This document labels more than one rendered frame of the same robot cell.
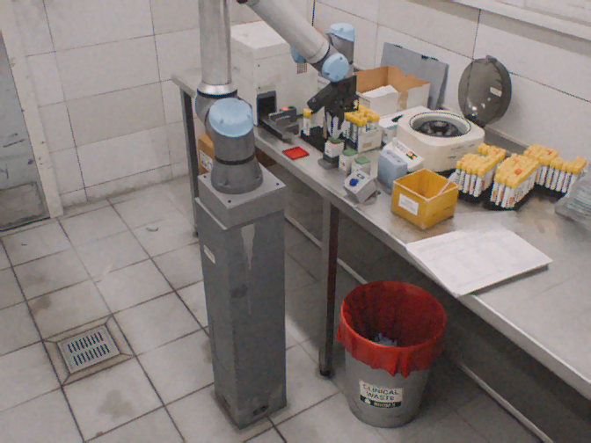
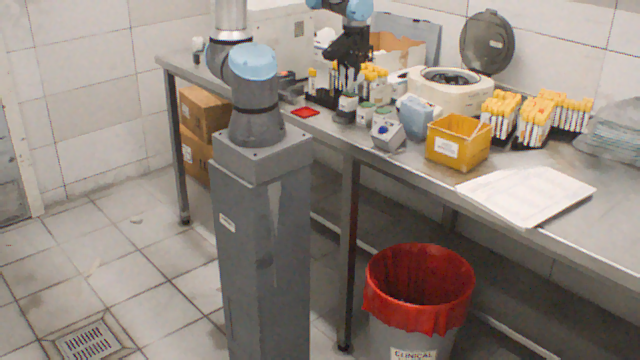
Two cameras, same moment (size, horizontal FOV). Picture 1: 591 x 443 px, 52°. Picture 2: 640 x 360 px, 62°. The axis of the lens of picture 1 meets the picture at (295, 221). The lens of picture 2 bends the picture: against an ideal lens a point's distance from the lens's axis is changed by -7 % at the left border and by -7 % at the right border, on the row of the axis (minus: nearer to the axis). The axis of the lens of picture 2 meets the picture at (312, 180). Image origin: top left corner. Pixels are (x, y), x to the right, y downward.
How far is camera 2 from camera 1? 0.40 m
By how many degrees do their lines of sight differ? 9
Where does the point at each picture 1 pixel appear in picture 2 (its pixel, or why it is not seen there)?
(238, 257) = (264, 220)
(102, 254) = (88, 249)
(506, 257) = (554, 190)
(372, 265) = (378, 233)
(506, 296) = (569, 226)
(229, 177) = (252, 128)
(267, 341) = (292, 317)
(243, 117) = (268, 58)
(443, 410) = not seen: outside the picture
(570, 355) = not seen: outside the picture
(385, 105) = (389, 63)
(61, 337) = (57, 334)
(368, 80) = not seen: hidden behind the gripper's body
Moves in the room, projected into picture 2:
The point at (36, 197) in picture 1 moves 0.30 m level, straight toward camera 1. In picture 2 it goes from (18, 196) to (28, 222)
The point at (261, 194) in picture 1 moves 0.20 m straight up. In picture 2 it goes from (288, 146) to (287, 69)
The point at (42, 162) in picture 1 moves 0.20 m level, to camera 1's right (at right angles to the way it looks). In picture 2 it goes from (23, 159) to (61, 156)
